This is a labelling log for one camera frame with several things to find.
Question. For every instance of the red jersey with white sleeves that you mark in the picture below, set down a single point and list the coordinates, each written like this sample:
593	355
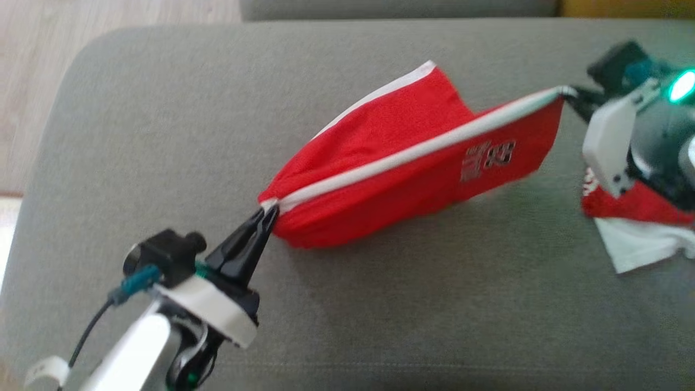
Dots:
640	239

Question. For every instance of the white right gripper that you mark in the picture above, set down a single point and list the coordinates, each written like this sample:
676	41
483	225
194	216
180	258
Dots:
608	141

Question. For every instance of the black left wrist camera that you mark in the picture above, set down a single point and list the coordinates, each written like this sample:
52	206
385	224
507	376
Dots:
163	255

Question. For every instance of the yellow sofa cushion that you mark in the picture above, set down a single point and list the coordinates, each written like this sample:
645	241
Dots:
624	6

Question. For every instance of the grey sofa seat cushion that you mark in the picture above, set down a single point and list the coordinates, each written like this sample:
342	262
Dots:
380	315

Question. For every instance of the red shorts with number 23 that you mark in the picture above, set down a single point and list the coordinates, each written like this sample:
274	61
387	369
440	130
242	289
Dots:
391	184

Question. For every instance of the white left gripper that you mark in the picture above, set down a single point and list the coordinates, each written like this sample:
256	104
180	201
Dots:
217	304

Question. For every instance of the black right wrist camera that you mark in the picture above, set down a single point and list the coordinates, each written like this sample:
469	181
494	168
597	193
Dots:
616	62

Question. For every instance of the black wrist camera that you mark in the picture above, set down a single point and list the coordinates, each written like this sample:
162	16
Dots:
163	255
616	62

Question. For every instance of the grey sofa back cushion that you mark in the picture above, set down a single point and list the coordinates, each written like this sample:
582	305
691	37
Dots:
402	8

